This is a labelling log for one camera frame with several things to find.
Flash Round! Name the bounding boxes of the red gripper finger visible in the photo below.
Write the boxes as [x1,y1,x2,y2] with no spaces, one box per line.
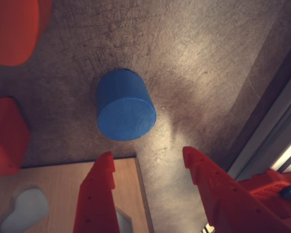
[182,146,291,233]
[72,151,121,233]

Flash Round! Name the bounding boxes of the blue cylinder block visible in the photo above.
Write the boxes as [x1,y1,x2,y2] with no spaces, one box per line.
[96,68,158,142]

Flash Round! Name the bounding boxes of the red robot base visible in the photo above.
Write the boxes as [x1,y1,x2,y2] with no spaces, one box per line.
[236,168,291,219]

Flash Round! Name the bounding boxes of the wooden shape sorter box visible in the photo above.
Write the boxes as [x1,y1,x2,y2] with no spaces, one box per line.
[0,156,154,233]

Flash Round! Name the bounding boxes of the red cube block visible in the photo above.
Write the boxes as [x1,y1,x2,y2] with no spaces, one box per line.
[0,97,31,178]

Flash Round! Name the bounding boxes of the orange rounded wedge block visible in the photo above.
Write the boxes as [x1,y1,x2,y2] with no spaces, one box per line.
[0,0,53,67]

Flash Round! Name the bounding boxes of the aluminium profile rail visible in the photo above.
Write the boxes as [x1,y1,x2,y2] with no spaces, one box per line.
[229,71,291,182]

